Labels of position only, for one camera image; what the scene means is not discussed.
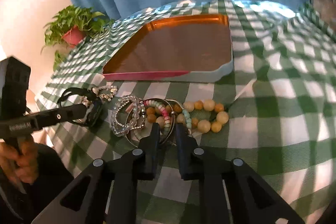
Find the green plant in red pot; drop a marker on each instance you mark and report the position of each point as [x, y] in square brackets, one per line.
[74, 24]

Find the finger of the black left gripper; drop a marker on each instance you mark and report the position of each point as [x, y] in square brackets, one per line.
[30, 123]

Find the orange tray with pink rim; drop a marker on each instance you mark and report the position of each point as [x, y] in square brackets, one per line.
[195, 49]

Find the silver metal bangle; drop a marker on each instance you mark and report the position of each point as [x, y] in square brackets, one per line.
[156, 110]

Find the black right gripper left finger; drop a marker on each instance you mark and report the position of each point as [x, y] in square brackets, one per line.
[149, 157]

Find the person's left hand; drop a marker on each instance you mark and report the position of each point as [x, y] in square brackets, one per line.
[20, 167]

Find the black smartwatch green trim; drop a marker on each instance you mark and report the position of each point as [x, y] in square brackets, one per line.
[87, 112]

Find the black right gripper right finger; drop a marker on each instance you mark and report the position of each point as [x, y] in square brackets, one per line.
[185, 148]

